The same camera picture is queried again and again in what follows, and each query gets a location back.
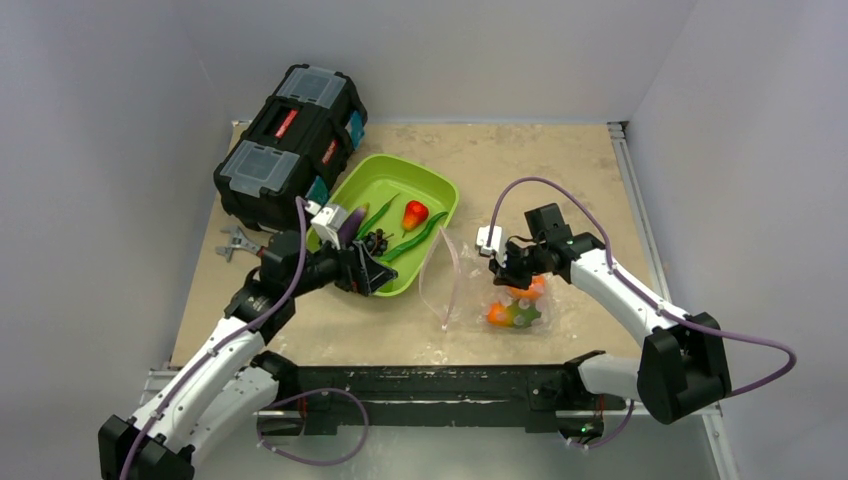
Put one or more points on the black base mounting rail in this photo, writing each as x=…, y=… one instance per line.
x=318, y=400

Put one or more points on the red handled adjustable wrench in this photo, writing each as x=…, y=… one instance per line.
x=238, y=240

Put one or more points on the green fake chili pepper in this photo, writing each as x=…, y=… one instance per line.
x=420, y=238

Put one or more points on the dark fake grape bunch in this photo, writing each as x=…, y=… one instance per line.
x=376, y=242

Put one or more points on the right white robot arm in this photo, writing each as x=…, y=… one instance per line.
x=682, y=366

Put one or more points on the orange fake orange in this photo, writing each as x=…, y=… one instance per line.
x=534, y=292

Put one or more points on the lime green plastic tray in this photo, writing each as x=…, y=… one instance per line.
x=374, y=181

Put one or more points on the black plastic toolbox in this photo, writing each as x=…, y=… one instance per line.
x=297, y=146

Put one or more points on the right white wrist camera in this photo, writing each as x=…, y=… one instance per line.
x=489, y=242

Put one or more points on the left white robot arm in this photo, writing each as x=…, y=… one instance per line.
x=232, y=375

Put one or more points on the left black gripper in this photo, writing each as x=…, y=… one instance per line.
x=357, y=270

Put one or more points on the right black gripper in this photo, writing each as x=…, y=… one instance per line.
x=511, y=270

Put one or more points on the purple fake eggplant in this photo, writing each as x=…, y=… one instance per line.
x=349, y=229

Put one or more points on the clear zip top bag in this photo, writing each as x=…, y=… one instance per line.
x=455, y=284

